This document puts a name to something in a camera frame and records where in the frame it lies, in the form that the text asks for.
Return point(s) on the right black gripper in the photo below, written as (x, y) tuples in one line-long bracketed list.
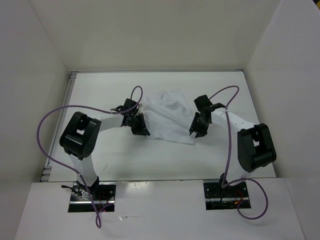
[(194, 127)]

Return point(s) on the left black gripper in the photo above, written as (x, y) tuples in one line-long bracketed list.
[(141, 130)]

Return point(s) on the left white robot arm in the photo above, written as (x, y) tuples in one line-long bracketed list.
[(80, 136)]

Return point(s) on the white skirt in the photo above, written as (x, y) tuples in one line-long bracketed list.
[(168, 116)]

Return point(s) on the aluminium table frame rail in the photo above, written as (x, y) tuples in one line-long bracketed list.
[(121, 156)]

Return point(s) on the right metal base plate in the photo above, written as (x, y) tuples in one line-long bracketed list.
[(218, 198)]

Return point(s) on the metal base plate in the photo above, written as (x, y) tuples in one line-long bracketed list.
[(104, 200), (218, 198)]

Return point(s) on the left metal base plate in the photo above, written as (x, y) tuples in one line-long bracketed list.
[(104, 200)]

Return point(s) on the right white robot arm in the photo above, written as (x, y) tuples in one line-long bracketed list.
[(250, 146)]

